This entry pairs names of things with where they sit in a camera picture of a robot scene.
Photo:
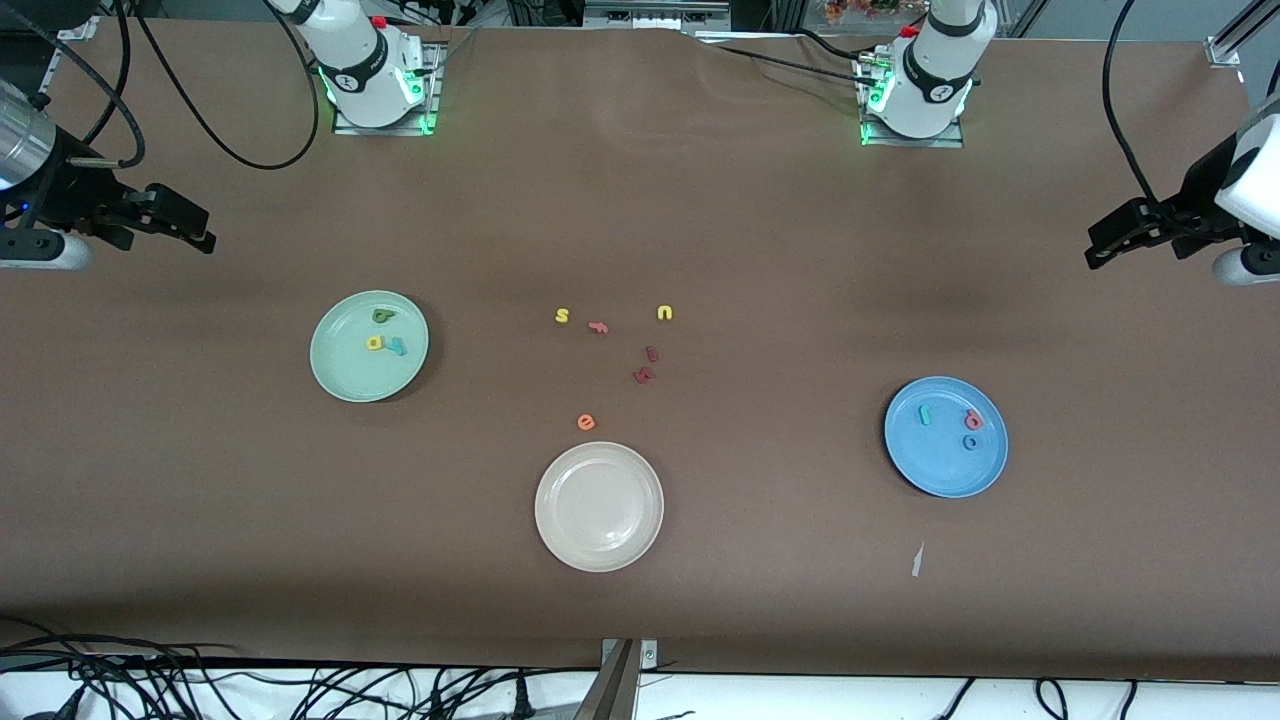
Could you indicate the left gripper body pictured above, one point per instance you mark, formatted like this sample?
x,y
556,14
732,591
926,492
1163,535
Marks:
x,y
1197,203

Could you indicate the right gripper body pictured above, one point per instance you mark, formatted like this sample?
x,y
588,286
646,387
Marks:
x,y
72,197

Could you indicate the red letter p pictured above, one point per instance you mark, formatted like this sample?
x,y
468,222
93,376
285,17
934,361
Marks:
x,y
973,420

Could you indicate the teal letter y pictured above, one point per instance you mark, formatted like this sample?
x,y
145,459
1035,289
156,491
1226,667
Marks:
x,y
398,346

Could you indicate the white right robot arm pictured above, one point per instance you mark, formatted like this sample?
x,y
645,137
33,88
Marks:
x,y
365,70

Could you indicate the green plate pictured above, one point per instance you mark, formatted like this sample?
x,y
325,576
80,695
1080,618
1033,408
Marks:
x,y
350,370

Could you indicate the blue plate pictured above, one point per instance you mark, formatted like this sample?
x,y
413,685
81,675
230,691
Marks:
x,y
935,465

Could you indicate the orange artificial flowers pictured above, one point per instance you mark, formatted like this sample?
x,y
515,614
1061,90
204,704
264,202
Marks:
x,y
860,8

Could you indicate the white paper scrap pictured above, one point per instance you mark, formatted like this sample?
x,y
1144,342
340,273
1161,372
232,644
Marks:
x,y
917,560

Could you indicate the brown table cover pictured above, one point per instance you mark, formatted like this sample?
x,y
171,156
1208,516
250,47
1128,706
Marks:
x,y
700,200

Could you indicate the beige plate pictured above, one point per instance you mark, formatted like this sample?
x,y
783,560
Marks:
x,y
599,506

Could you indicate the grey power strip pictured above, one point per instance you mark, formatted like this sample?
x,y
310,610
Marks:
x,y
650,12

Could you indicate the grey metal beam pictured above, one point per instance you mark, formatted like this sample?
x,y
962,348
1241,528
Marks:
x,y
612,690

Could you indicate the aluminium frame rail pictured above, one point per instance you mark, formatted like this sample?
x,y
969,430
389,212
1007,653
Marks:
x,y
72,33

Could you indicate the aluminium frame corner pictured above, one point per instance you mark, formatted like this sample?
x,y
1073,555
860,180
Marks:
x,y
1225,48

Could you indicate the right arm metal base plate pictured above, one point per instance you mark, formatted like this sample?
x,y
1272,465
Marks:
x,y
385,128

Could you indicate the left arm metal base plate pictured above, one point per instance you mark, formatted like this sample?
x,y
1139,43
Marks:
x,y
910,142

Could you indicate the small metal bracket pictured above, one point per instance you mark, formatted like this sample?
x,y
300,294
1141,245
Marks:
x,y
649,655

